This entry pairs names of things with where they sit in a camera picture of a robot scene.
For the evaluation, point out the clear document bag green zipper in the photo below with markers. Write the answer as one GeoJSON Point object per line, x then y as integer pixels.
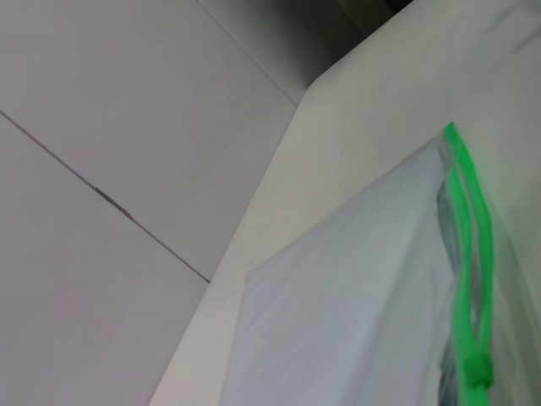
{"type": "Point", "coordinates": [469, 220]}

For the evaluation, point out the green zipper slider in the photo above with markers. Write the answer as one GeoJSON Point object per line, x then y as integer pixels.
{"type": "Point", "coordinates": [478, 371]}

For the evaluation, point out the white paper sheets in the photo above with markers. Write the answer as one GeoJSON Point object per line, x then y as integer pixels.
{"type": "Point", "coordinates": [346, 304]}

